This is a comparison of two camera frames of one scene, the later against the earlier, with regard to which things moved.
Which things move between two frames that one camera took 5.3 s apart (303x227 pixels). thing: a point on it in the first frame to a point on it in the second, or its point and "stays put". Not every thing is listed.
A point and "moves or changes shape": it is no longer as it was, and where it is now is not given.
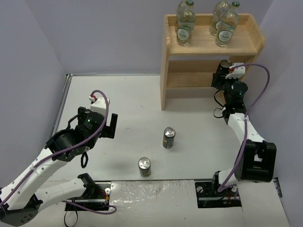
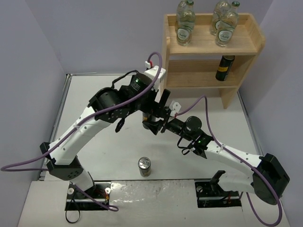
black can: [224, 67] moves or changes shape
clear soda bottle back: [220, 8] stays put
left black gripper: [111, 125] to [158, 107]
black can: [169, 133] to [146, 117]
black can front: [144, 165] stays put
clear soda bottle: [225, 32] stays put
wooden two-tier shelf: [192, 65] stays put
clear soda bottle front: [185, 21] stays put
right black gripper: [217, 79] to [164, 125]
